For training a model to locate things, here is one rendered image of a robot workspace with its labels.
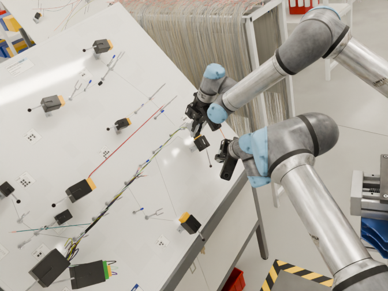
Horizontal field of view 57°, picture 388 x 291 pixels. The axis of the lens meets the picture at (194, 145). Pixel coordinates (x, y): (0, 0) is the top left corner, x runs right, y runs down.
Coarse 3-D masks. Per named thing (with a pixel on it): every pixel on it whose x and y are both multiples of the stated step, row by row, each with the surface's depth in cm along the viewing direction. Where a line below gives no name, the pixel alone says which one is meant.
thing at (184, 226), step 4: (192, 216) 142; (188, 220) 141; (192, 220) 142; (196, 220) 143; (180, 224) 143; (184, 224) 141; (188, 224) 140; (192, 224) 141; (196, 224) 142; (200, 224) 143; (180, 228) 148; (184, 228) 143; (188, 228) 141; (192, 228) 140; (196, 228) 141; (180, 232) 148; (188, 232) 143; (192, 232) 142; (204, 240) 145
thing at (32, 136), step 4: (32, 128) 131; (28, 132) 129; (32, 132) 130; (36, 132) 131; (24, 136) 128; (28, 136) 129; (32, 136) 130; (36, 136) 130; (40, 136) 131; (28, 140) 128; (32, 140) 129; (36, 140) 130; (32, 144) 129
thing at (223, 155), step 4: (224, 140) 147; (228, 140) 147; (232, 140) 146; (224, 144) 146; (228, 144) 146; (220, 148) 150; (224, 148) 145; (228, 148) 139; (224, 152) 145; (228, 152) 139; (220, 156) 145; (224, 156) 144; (224, 160) 148
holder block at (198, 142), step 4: (204, 136) 161; (196, 140) 160; (200, 140) 159; (204, 140) 160; (196, 144) 161; (200, 144) 159; (204, 144) 160; (208, 144) 161; (200, 148) 160; (204, 148) 159
